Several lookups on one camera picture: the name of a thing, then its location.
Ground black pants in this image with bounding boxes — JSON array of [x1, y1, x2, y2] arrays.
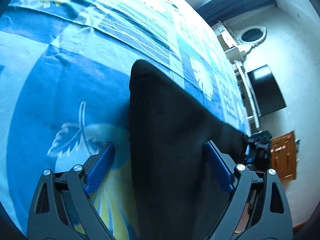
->
[[129, 60, 247, 239]]

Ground brown wooden cabinet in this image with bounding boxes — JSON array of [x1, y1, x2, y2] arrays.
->
[[271, 131, 297, 183]]

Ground black flat television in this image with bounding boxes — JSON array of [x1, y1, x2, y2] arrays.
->
[[247, 64, 286, 116]]

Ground white dressing table with mirror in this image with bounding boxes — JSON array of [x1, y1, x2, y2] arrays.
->
[[212, 21, 267, 64]]

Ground blue patterned bed sheet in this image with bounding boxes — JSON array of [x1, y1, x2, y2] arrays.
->
[[1, 0, 250, 239]]

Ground dark blue curtain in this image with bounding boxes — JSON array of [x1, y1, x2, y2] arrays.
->
[[196, 0, 276, 27]]

